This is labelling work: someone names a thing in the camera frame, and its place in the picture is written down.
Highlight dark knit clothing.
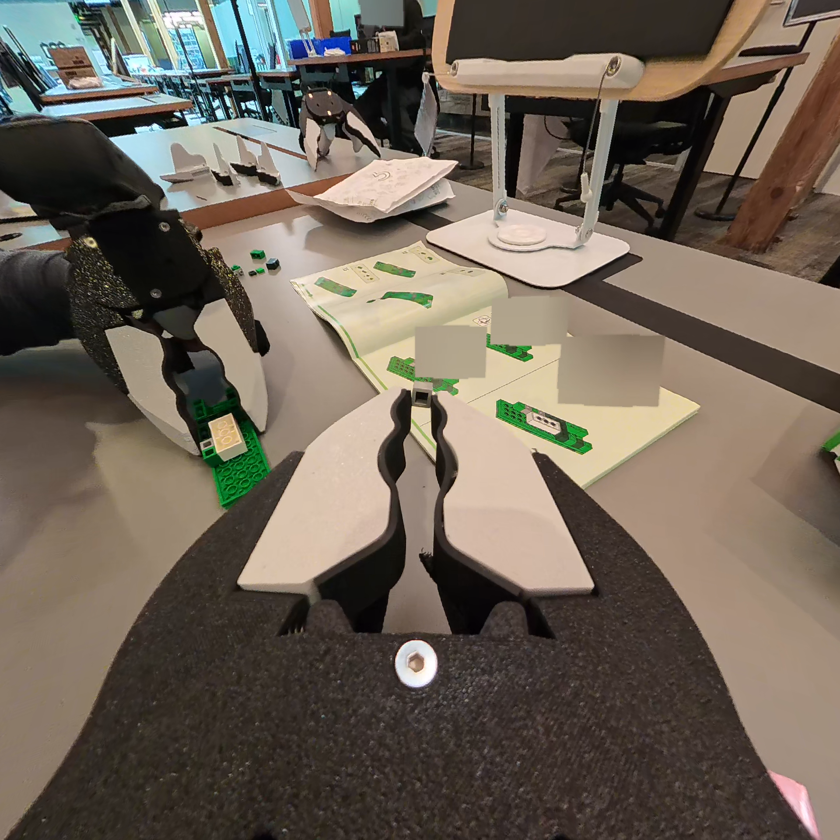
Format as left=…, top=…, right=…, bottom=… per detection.
left=0, top=249, right=78, bottom=357

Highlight cardboard box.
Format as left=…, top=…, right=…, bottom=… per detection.
left=49, top=45, right=105, bottom=91

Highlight pink plastic piece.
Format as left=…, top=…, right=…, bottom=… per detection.
left=766, top=769, right=821, bottom=840

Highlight black monitor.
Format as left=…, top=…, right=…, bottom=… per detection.
left=783, top=0, right=840, bottom=28

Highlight white hanging bag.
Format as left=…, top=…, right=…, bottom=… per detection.
left=415, top=72, right=442, bottom=160

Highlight spare black gripper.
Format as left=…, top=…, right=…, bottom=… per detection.
left=298, top=85, right=383, bottom=173

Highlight green instruction booklet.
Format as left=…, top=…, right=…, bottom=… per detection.
left=290, top=241, right=702, bottom=490

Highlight wooden-top desk with black legs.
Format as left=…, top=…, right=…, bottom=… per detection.
left=505, top=51, right=809, bottom=242

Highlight green brick assembly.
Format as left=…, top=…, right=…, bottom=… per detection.
left=187, top=387, right=270, bottom=509

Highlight white paper bag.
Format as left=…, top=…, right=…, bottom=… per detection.
left=285, top=180, right=457, bottom=225
left=314, top=156, right=460, bottom=214

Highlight white screen stand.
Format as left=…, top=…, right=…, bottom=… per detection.
left=425, top=54, right=647, bottom=291

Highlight dark background desk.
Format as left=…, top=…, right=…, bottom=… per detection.
left=287, top=49, right=434, bottom=132

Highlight person's left forearm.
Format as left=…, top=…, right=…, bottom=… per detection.
left=0, top=113, right=166, bottom=221

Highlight wooden post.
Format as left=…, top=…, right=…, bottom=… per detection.
left=722, top=36, right=840, bottom=256

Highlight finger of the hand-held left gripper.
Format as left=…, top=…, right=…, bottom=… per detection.
left=104, top=325, right=204, bottom=457
left=172, top=298, right=270, bottom=435

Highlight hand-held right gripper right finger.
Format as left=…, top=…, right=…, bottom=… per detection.
left=419, top=391, right=598, bottom=637

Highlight black office chair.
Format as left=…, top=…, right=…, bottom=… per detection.
left=554, top=88, right=706, bottom=227

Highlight grey desk with wood edge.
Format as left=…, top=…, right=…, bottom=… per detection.
left=0, top=117, right=421, bottom=253

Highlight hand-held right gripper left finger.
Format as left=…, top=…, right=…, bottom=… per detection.
left=236, top=387, right=411, bottom=636

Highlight wooden background desk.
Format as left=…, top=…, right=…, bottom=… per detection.
left=39, top=82, right=194, bottom=135

